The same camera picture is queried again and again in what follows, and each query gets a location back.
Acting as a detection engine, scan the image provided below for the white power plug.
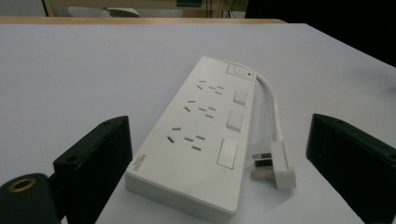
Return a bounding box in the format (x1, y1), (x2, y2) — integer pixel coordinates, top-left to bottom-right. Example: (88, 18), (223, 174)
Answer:
(250, 140), (297, 190)

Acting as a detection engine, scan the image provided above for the white power strip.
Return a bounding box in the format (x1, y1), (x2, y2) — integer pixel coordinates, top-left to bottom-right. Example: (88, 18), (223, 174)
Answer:
(124, 55), (257, 224)

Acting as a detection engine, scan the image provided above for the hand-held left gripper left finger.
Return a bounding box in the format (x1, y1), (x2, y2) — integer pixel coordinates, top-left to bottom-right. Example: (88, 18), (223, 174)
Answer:
(52, 115), (134, 224)

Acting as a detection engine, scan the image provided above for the white power cable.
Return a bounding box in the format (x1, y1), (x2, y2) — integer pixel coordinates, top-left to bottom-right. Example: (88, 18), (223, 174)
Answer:
(222, 59), (284, 143)

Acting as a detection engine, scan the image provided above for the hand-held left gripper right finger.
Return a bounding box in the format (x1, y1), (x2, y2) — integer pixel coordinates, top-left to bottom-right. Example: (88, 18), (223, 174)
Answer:
(305, 113), (396, 224)

